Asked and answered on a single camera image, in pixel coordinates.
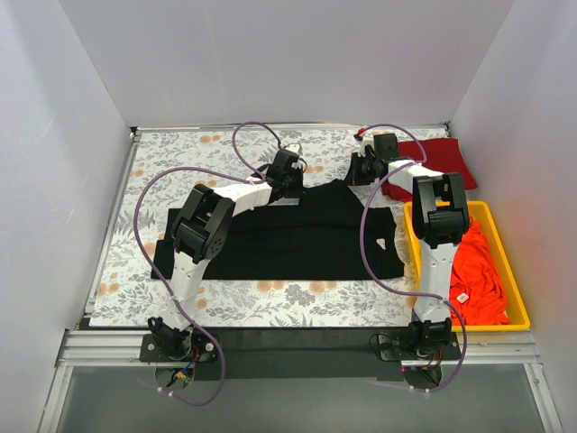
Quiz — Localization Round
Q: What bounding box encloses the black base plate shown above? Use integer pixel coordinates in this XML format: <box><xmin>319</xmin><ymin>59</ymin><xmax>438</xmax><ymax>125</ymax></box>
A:
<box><xmin>139</xmin><ymin>324</ymin><xmax>462</xmax><ymax>382</ymax></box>

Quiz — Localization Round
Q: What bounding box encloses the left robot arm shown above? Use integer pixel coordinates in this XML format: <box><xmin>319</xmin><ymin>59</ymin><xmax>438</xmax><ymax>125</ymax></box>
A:
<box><xmin>148</xmin><ymin>144</ymin><xmax>305</xmax><ymax>361</ymax></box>

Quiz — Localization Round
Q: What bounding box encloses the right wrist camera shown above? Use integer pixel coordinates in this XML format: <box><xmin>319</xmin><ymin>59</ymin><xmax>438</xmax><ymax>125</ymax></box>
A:
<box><xmin>354</xmin><ymin>133</ymin><xmax>399</xmax><ymax>161</ymax></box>

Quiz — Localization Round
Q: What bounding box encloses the yellow plastic bin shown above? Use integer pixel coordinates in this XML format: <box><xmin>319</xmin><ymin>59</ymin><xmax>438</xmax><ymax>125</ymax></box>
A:
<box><xmin>402</xmin><ymin>200</ymin><xmax>532</xmax><ymax>333</ymax></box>

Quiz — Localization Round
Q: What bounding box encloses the floral table mat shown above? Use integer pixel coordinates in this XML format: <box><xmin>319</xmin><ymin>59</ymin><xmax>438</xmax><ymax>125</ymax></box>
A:
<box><xmin>89</xmin><ymin>126</ymin><xmax>470</xmax><ymax>328</ymax></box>

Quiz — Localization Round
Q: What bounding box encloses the folded red t-shirt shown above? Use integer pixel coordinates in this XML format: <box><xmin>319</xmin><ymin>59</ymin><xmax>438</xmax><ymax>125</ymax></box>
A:
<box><xmin>381</xmin><ymin>137</ymin><xmax>478</xmax><ymax>202</ymax></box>

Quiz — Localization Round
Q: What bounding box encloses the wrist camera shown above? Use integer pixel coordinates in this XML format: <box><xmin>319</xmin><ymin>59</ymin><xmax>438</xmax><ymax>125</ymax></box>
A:
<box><xmin>354</xmin><ymin>133</ymin><xmax>399</xmax><ymax>161</ymax></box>
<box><xmin>284</xmin><ymin>143</ymin><xmax>303</xmax><ymax>156</ymax></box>

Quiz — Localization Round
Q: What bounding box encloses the orange t-shirt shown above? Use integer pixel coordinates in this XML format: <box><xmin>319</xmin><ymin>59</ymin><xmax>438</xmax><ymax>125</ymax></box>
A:
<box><xmin>450</xmin><ymin>217</ymin><xmax>510</xmax><ymax>326</ymax></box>

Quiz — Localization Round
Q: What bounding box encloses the black t-shirt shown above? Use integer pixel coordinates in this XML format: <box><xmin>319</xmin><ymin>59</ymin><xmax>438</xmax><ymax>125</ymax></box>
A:
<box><xmin>151</xmin><ymin>180</ymin><xmax>405</xmax><ymax>281</ymax></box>

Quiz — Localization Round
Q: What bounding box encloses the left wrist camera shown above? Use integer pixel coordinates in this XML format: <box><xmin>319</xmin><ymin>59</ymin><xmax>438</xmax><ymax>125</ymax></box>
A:
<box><xmin>284</xmin><ymin>143</ymin><xmax>303</xmax><ymax>156</ymax></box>

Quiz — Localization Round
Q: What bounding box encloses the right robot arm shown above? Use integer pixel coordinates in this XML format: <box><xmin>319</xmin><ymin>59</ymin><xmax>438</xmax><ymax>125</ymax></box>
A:
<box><xmin>345</xmin><ymin>151</ymin><xmax>470</xmax><ymax>359</ymax></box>

